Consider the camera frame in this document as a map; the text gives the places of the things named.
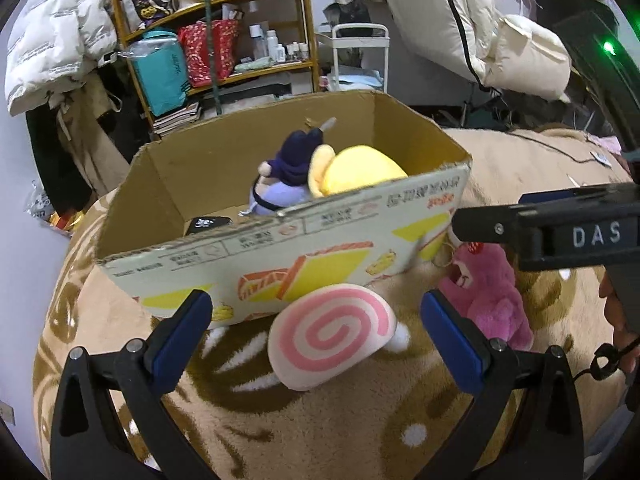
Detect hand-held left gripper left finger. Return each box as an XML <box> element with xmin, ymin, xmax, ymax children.
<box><xmin>50</xmin><ymin>289</ymin><xmax>213</xmax><ymax>480</ymax></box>

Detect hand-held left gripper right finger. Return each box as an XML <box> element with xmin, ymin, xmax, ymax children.
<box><xmin>421</xmin><ymin>289</ymin><xmax>586</xmax><ymax>480</ymax></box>

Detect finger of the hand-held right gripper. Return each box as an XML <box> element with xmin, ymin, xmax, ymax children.
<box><xmin>451</xmin><ymin>202</ymin><xmax>522</xmax><ymax>246</ymax></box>

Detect pink bear plush toy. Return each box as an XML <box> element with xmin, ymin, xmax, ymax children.
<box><xmin>435</xmin><ymin>240</ymin><xmax>535</xmax><ymax>352</ymax></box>

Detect black tissue packet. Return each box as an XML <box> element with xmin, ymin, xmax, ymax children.
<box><xmin>186</xmin><ymin>216</ymin><xmax>233</xmax><ymax>237</ymax></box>

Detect printed cardboard box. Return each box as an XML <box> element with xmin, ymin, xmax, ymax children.
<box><xmin>96</xmin><ymin>89</ymin><xmax>473</xmax><ymax>328</ymax></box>

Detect pink swirl plush toy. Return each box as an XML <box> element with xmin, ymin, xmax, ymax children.
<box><xmin>267</xmin><ymin>282</ymin><xmax>412</xmax><ymax>392</ymax></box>

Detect yellow plush toy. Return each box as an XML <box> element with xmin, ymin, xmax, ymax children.
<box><xmin>307</xmin><ymin>144</ymin><xmax>408</xmax><ymax>198</ymax></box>

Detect purple-haired plush doll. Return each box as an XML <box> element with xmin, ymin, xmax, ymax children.
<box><xmin>247</xmin><ymin>119</ymin><xmax>338</xmax><ymax>218</ymax></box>

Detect person's right hand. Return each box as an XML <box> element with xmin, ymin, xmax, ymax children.
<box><xmin>600</xmin><ymin>272</ymin><xmax>640</xmax><ymax>376</ymax></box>

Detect pink cloth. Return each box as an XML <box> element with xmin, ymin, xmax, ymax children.
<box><xmin>585</xmin><ymin>132</ymin><xmax>621</xmax><ymax>153</ymax></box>

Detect cream pillow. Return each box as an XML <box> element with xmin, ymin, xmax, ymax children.
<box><xmin>482</xmin><ymin>15</ymin><xmax>572</xmax><ymax>103</ymax></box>

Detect plastic bag of toys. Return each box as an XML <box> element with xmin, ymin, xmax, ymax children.
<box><xmin>30</xmin><ymin>180</ymin><xmax>88</xmax><ymax>233</ymax></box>

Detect white utility cart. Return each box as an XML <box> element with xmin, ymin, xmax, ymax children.
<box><xmin>315</xmin><ymin>22</ymin><xmax>391</xmax><ymax>96</ymax></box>

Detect stack of books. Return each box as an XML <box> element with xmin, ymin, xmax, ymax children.
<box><xmin>152</xmin><ymin>102</ymin><xmax>203</xmax><ymax>136</ymax></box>

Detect beige hanging pants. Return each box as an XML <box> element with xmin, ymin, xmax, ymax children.
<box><xmin>55</xmin><ymin>72</ymin><xmax>131</xmax><ymax>196</ymax></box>

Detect black hanging trousers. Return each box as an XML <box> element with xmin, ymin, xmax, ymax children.
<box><xmin>25</xmin><ymin>95</ymin><xmax>101</xmax><ymax>213</ymax></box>

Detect black hanging garment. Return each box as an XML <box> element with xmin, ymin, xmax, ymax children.
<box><xmin>97</xmin><ymin>50</ymin><xmax>151</xmax><ymax>141</ymax></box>

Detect black bag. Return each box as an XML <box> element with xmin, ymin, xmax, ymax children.
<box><xmin>322</xmin><ymin>0</ymin><xmax>373</xmax><ymax>28</ymax></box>

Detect yellow wooden shelf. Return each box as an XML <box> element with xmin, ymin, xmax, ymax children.
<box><xmin>111</xmin><ymin>0</ymin><xmax>321</xmax><ymax>136</ymax></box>

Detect teal bag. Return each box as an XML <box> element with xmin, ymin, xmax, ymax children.
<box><xmin>129</xmin><ymin>31</ymin><xmax>191</xmax><ymax>117</ymax></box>

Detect row of cosmetic bottles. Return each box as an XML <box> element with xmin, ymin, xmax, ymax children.
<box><xmin>247</xmin><ymin>24</ymin><xmax>311</xmax><ymax>63</ymax></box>

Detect green pole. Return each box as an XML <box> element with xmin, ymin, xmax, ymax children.
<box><xmin>202</xmin><ymin>0</ymin><xmax>223</xmax><ymax>118</ymax></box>

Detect red patterned bag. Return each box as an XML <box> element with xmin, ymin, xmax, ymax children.
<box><xmin>177</xmin><ymin>19</ymin><xmax>240</xmax><ymax>88</ymax></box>

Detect white puffer jacket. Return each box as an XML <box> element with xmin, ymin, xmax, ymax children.
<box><xmin>5</xmin><ymin>0</ymin><xmax>118</xmax><ymax>116</ymax></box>

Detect black cable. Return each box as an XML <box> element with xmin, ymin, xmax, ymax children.
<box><xmin>515</xmin><ymin>130</ymin><xmax>601</xmax><ymax>163</ymax></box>

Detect black wrist strap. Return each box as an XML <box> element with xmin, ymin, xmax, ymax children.
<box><xmin>575</xmin><ymin>332</ymin><xmax>640</xmax><ymax>382</ymax></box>

